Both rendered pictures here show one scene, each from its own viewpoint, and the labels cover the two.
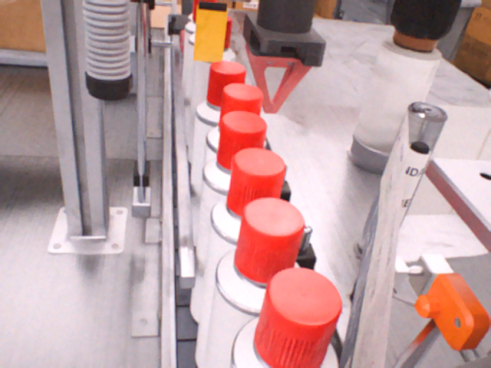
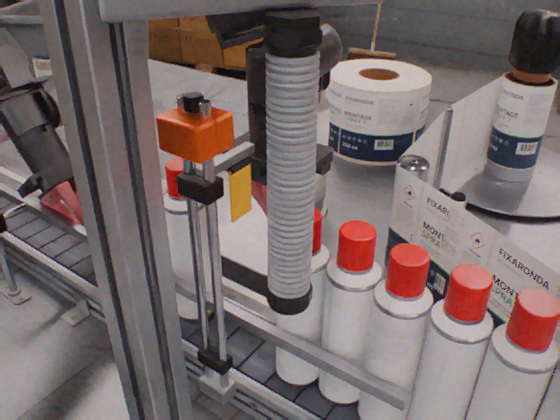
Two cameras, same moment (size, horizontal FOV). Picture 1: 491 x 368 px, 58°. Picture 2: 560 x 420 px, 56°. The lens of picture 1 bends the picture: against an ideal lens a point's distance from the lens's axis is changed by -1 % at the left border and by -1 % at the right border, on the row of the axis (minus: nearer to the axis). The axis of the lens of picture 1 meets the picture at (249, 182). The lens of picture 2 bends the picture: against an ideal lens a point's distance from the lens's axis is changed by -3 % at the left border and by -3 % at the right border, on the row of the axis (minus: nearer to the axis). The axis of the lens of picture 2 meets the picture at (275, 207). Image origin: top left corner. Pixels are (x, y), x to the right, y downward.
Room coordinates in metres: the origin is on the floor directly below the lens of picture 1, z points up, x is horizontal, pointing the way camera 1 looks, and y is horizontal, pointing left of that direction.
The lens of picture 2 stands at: (0.08, 0.32, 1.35)
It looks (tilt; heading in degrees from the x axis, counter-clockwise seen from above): 32 degrees down; 320
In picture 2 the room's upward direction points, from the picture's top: straight up
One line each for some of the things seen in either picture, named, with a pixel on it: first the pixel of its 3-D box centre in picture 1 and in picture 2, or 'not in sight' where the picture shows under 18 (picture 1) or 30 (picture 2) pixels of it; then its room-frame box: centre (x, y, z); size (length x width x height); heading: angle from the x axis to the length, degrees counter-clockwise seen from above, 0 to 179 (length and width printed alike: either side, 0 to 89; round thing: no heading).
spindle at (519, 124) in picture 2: not in sight; (525, 96); (0.47, -0.56, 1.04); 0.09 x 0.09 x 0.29
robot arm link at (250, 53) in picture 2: not in sight; (278, 71); (0.47, -0.01, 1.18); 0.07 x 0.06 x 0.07; 111
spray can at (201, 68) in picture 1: (211, 96); (188, 242); (0.54, 0.07, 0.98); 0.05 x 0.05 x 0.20
